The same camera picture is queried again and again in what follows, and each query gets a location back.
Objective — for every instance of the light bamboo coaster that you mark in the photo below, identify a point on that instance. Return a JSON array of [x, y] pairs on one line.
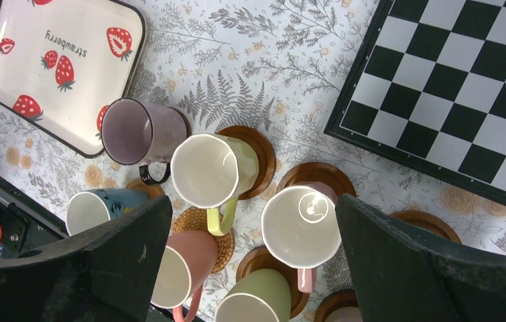
[[152, 190]]

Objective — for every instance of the white cup green body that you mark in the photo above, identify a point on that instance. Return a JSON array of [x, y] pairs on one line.
[[263, 295]]

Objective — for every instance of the dark walnut coaster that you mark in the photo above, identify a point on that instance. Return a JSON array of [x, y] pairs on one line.
[[186, 122]]

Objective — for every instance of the purple cup dark handle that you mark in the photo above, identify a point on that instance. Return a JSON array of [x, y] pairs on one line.
[[143, 134]]

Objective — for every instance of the white cup pink handle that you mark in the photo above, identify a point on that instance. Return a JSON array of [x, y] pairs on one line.
[[188, 259]]

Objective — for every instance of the black white chessboard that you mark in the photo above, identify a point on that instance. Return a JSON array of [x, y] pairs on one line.
[[428, 90]]

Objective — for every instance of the woven rattan coaster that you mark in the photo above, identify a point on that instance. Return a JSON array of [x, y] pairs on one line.
[[196, 219]]

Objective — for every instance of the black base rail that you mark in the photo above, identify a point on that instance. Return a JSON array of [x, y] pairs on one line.
[[24, 223]]

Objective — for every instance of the cream tray with black rim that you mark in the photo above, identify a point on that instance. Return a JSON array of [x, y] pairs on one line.
[[63, 62]]

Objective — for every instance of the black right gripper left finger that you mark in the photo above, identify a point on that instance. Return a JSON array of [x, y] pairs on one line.
[[106, 273]]

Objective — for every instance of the white cup pink front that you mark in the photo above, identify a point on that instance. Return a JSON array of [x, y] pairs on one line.
[[300, 229]]

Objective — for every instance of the floral tablecloth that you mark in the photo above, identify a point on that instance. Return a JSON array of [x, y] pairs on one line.
[[276, 67]]

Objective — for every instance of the brown ridged wooden coaster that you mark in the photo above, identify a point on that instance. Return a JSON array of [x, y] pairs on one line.
[[261, 258]]

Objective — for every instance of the white cup yellow handle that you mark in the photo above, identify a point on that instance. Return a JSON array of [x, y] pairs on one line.
[[211, 171]]

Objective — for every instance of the white cup blue handle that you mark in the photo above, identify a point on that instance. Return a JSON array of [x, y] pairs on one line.
[[91, 208]]

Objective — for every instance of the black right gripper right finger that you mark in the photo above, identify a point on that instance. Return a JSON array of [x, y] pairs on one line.
[[401, 272]]

